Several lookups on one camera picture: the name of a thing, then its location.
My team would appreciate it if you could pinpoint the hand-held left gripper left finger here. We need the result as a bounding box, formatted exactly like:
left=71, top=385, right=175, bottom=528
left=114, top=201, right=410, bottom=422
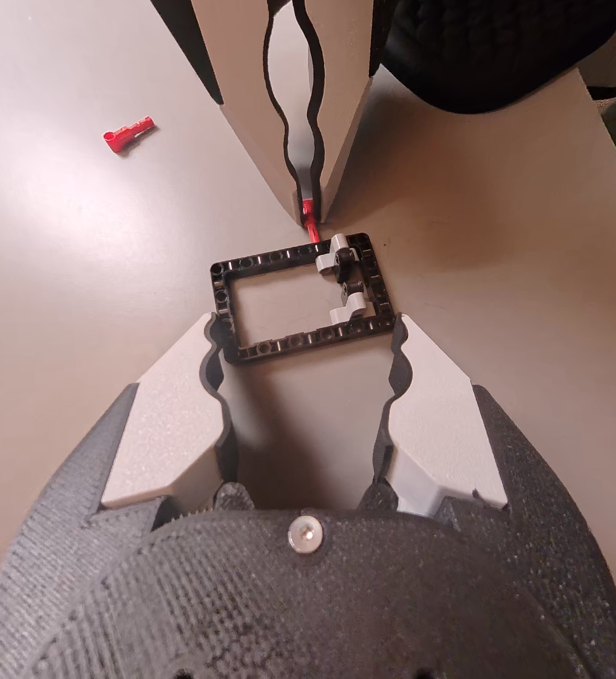
left=100, top=312, right=234, bottom=510

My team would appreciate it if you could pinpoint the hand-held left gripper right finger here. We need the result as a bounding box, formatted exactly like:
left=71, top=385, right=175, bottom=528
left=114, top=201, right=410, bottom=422
left=371, top=313, right=510, bottom=518

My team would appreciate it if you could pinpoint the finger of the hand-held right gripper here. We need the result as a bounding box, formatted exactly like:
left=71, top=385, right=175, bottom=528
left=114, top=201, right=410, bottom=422
left=293, top=0, right=376, bottom=222
left=190, top=0, right=304, bottom=221

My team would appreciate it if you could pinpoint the red lego ring connector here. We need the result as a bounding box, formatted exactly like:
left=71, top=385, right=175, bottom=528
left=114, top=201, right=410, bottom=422
left=102, top=117, right=157, bottom=156

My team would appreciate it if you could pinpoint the black rectangular lego frame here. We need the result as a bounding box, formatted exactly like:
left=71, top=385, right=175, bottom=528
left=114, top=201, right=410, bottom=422
left=210, top=232, right=398, bottom=366

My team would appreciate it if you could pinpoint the grey and black lego assembly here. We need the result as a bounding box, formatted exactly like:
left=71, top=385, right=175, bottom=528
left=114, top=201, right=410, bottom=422
left=329, top=281, right=368, bottom=327

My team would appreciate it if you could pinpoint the red lego axle pin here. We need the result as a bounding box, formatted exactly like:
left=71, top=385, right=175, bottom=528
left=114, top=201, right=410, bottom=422
left=301, top=199, right=322, bottom=245

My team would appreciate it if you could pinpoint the grey lego connector assembly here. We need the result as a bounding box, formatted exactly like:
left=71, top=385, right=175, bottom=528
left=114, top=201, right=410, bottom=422
left=316, top=233, right=359, bottom=279

